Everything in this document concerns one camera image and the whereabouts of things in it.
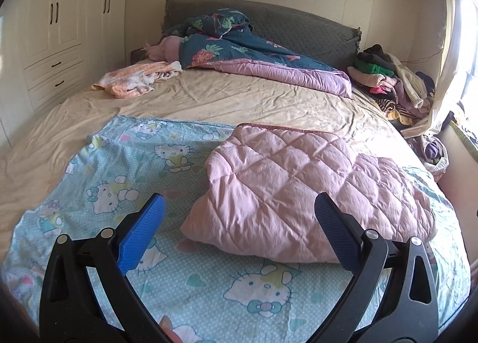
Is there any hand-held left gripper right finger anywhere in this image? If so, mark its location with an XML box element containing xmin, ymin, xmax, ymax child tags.
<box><xmin>310</xmin><ymin>194</ymin><xmax>439</xmax><ymax>343</ymax></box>

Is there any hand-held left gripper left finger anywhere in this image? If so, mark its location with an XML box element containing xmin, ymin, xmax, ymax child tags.
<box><xmin>39</xmin><ymin>193</ymin><xmax>172</xmax><ymax>343</ymax></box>

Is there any pink quilted jacket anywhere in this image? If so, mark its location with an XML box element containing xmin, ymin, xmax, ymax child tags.
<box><xmin>180</xmin><ymin>122</ymin><xmax>437</xmax><ymax>263</ymax></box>

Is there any basket of clothes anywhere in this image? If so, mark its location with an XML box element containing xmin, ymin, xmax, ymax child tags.
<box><xmin>418</xmin><ymin>134</ymin><xmax>449</xmax><ymax>174</ymax></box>

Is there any pile of mixed clothes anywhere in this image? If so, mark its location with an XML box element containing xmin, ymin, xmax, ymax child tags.
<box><xmin>347</xmin><ymin>44</ymin><xmax>437</xmax><ymax>127</ymax></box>

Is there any cartoon cat printed blanket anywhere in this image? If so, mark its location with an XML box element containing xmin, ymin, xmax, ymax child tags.
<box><xmin>0</xmin><ymin>115</ymin><xmax>471</xmax><ymax>343</ymax></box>

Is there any bed with beige sheet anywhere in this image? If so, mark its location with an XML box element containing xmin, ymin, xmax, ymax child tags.
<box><xmin>0</xmin><ymin>59</ymin><xmax>473</xmax><ymax>343</ymax></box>

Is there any orange white checked cloth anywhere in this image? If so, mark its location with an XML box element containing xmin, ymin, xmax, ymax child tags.
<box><xmin>92</xmin><ymin>61</ymin><xmax>183</xmax><ymax>99</ymax></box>

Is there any pink fringed cloth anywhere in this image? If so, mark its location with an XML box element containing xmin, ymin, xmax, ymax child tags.
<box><xmin>145</xmin><ymin>36</ymin><xmax>182</xmax><ymax>62</ymax></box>

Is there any teal floral pink comforter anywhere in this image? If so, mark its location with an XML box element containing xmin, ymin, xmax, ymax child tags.
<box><xmin>179</xmin><ymin>9</ymin><xmax>353</xmax><ymax>99</ymax></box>

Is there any grey quilted headboard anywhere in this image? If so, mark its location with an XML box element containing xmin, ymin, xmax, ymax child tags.
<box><xmin>161</xmin><ymin>0</ymin><xmax>362</xmax><ymax>67</ymax></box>

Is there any white wardrobe with drawers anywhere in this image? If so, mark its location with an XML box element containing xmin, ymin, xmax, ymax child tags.
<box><xmin>0</xmin><ymin>0</ymin><xmax>131</xmax><ymax>146</ymax></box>

